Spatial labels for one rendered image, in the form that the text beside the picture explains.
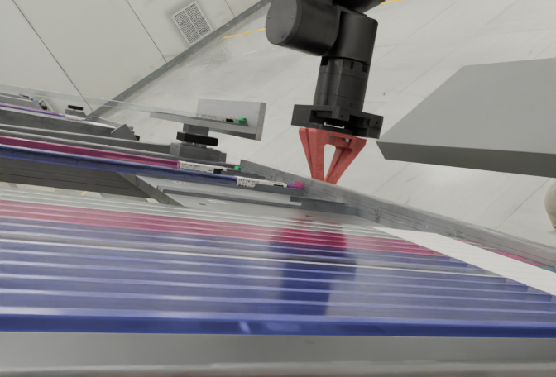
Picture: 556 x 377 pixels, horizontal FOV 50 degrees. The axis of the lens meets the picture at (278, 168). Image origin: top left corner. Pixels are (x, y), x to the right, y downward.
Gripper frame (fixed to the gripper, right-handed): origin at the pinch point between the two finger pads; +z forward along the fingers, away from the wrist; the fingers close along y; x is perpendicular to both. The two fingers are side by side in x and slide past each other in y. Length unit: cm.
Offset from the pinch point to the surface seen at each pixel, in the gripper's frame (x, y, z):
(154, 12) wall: 138, -761, -146
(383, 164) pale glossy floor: 103, -134, -3
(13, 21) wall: -30, -760, -93
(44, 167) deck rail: -28.4, -19.8, 3.8
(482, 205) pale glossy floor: 97, -73, 4
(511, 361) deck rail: -21, 48, 0
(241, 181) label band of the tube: -10.1, -0.2, 0.5
